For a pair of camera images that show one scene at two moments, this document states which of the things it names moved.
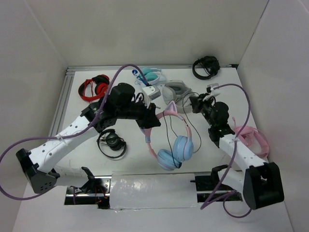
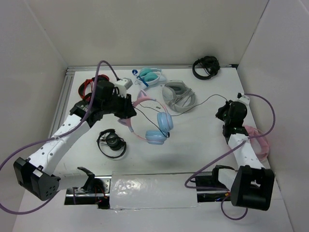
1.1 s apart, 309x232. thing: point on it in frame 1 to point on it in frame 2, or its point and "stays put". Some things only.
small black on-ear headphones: x=108 y=137 stays put
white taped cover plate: x=129 y=190 stays put
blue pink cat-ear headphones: x=182 y=148 to x=165 y=123
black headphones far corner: x=211 y=65 stays put
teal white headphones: x=152 y=75 stays put
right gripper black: x=196 y=103 to x=219 y=114
